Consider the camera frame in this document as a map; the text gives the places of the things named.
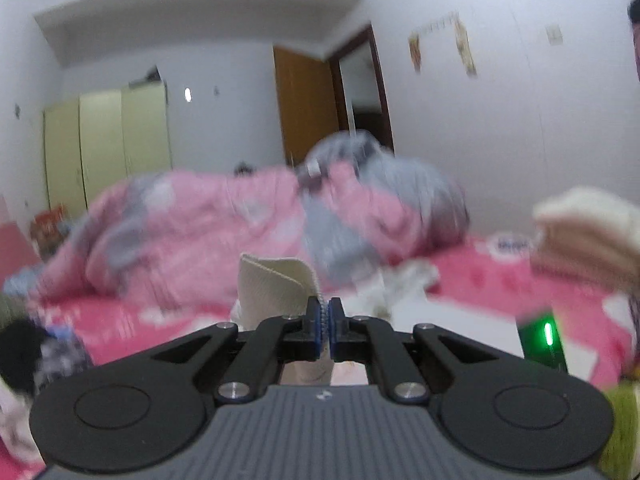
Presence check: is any white sweatshirt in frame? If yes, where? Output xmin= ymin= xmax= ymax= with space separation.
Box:
xmin=230 ymin=254 xmax=525 ymax=387

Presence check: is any cream fluffy folded garment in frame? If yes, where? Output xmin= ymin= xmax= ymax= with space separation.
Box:
xmin=532 ymin=187 xmax=640 ymax=261

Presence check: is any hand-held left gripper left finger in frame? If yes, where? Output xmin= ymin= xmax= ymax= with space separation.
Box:
xmin=152 ymin=297 xmax=329 ymax=405

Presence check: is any hanging cloth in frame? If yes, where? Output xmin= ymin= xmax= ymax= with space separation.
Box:
xmin=407 ymin=32 xmax=423 ymax=73
xmin=452 ymin=17 xmax=478 ymax=78

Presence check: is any white shirt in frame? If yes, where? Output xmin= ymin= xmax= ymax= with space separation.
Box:
xmin=0 ymin=375 xmax=46 ymax=466

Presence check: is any beige folded garment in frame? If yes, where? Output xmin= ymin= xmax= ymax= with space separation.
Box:
xmin=532 ymin=230 xmax=640 ymax=291

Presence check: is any wall hook rack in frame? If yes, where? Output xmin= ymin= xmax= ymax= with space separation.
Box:
xmin=420 ymin=12 xmax=461 ymax=36

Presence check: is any pink floral bed sheet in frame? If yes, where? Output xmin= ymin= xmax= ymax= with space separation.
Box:
xmin=0 ymin=220 xmax=640 ymax=480

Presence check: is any red snack bag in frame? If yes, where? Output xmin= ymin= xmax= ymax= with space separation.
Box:
xmin=30 ymin=205 xmax=68 ymax=246

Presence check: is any pink grey floral duvet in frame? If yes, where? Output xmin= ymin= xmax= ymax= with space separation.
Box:
xmin=5 ymin=130 xmax=471 ymax=311

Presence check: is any person's right forearm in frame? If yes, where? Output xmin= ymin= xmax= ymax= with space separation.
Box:
xmin=597 ymin=380 xmax=640 ymax=480

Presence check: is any black garment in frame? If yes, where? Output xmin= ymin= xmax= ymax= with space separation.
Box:
xmin=0 ymin=317 xmax=51 ymax=391

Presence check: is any pale yellow wardrobe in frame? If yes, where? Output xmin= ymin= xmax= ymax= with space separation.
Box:
xmin=42 ymin=82 xmax=173 ymax=216

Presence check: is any person's head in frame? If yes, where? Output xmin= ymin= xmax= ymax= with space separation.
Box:
xmin=627 ymin=0 xmax=640 ymax=81

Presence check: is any dark bag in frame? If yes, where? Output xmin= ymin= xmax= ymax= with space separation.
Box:
xmin=129 ymin=65 xmax=163 ymax=86

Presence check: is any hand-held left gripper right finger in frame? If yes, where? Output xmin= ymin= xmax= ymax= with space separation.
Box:
xmin=329 ymin=297 xmax=501 ymax=403

